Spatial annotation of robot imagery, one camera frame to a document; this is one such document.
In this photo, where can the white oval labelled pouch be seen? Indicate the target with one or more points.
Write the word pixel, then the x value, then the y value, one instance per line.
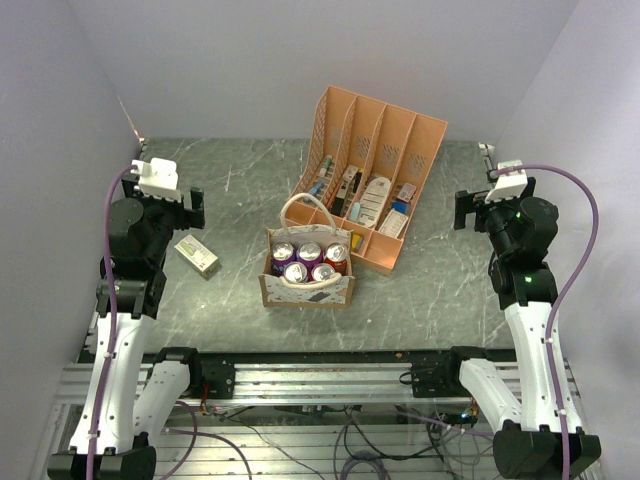
pixel 373 200

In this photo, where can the green capped tube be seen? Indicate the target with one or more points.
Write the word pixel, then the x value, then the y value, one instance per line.
pixel 326 163

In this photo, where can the black marker pen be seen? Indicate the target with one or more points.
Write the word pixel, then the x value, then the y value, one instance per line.
pixel 348 177

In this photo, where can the red Coca-Cola can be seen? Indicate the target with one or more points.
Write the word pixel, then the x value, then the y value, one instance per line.
pixel 322 272
pixel 337 256

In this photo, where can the purple soda can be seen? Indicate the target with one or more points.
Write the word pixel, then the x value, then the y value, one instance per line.
pixel 310 254

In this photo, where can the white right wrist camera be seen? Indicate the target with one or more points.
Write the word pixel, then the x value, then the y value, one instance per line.
pixel 508 185

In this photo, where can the peach plastic desk organizer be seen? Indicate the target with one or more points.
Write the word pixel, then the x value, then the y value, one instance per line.
pixel 381 139

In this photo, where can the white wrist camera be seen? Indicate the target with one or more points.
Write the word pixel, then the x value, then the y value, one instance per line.
pixel 157 179
pixel 508 185

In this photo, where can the canvas bag with rope handles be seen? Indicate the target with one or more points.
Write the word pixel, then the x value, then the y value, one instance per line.
pixel 333 293

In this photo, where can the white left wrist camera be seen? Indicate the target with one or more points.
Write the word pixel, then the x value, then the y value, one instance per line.
pixel 157 179

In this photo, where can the pink small box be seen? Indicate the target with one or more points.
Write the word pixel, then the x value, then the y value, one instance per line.
pixel 406 193

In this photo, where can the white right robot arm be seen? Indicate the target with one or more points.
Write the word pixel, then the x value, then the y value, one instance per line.
pixel 537 433

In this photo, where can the blue glue bottle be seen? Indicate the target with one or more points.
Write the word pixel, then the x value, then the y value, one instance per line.
pixel 316 188

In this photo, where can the yellow sponge block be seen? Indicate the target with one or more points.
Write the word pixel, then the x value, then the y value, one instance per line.
pixel 356 241

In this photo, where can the blue small box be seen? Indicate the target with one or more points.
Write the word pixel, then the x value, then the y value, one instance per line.
pixel 401 207

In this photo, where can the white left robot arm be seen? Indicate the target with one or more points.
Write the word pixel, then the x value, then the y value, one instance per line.
pixel 122 421

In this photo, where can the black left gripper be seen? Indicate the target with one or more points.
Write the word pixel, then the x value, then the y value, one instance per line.
pixel 185 217

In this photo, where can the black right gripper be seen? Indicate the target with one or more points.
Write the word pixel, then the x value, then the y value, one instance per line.
pixel 468 202

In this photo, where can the purple Fanta can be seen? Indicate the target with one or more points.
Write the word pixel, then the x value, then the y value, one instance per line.
pixel 296 273
pixel 282 254

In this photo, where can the aluminium mounting rail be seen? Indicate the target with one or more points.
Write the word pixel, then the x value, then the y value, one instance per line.
pixel 303 384

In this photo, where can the small white red box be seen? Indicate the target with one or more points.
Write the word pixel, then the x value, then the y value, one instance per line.
pixel 198 256

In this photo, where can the white flat box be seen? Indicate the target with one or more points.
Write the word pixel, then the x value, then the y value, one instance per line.
pixel 393 224

